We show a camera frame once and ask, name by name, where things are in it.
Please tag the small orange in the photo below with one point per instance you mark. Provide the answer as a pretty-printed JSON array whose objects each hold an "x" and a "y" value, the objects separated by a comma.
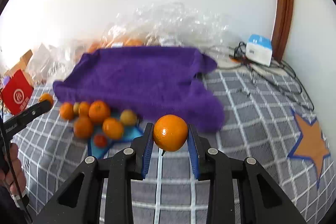
[
  {"x": 83, "y": 128},
  {"x": 46, "y": 97}
]

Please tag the clear crumpled plastic bag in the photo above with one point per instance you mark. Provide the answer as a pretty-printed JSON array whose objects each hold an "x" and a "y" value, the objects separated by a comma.
[{"x": 172, "y": 25}]

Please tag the yellow-green small fruit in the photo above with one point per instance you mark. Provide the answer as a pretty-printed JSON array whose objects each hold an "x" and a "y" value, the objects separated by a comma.
[{"x": 76, "y": 108}]

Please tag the white translucent plastic bag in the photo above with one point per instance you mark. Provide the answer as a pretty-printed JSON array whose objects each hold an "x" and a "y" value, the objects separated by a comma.
[{"x": 42, "y": 65}]

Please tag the small red tangerine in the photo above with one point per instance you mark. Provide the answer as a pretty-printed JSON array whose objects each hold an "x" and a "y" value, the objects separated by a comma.
[{"x": 100, "y": 141}]

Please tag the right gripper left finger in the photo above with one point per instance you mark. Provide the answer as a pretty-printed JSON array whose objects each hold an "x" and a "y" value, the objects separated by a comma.
[{"x": 100, "y": 189}]

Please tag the brown wooden door frame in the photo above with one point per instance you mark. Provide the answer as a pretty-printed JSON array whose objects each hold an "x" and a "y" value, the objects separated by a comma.
[{"x": 284, "y": 12}]

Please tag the grey checked tablecloth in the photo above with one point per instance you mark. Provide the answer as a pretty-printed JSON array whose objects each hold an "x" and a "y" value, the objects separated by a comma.
[{"x": 258, "y": 122}]

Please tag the white blue power adapter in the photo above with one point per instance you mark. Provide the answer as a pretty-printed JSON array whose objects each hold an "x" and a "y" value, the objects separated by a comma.
[{"x": 259, "y": 50}]

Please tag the large orange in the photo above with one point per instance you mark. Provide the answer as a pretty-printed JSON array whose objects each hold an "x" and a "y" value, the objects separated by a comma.
[
  {"x": 170, "y": 133},
  {"x": 98, "y": 112}
]

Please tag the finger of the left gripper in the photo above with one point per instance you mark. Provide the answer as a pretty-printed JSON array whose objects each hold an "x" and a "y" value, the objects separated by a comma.
[{"x": 20, "y": 121}]

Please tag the large front orange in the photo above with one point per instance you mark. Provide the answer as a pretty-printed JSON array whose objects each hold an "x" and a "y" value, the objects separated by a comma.
[{"x": 98, "y": 112}]

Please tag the cardboard box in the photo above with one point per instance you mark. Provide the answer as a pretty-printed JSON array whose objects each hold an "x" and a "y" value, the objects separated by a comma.
[{"x": 21, "y": 64}]

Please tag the oranges in plastic bag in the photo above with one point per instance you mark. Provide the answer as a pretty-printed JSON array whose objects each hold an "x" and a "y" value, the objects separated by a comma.
[{"x": 115, "y": 43}]

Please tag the purple towel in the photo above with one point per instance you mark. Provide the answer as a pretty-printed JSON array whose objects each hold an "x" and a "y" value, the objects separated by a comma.
[{"x": 151, "y": 81}]

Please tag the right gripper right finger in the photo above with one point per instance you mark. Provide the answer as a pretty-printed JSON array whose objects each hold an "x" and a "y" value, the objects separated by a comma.
[{"x": 261, "y": 199}]

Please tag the orange behind middle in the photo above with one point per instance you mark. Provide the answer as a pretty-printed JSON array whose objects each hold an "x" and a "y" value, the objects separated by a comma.
[{"x": 66, "y": 111}]

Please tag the orange behind right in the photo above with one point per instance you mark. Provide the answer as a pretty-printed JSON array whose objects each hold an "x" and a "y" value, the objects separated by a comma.
[{"x": 83, "y": 109}]

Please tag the red paper bag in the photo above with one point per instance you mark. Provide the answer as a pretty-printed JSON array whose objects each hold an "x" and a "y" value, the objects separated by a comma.
[{"x": 17, "y": 93}]

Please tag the clear plastic bag left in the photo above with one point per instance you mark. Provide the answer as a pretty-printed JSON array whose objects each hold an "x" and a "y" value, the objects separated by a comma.
[{"x": 68, "y": 55}]

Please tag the oval orange citrus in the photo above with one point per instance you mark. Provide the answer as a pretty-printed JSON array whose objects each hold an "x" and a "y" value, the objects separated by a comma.
[{"x": 113, "y": 128}]

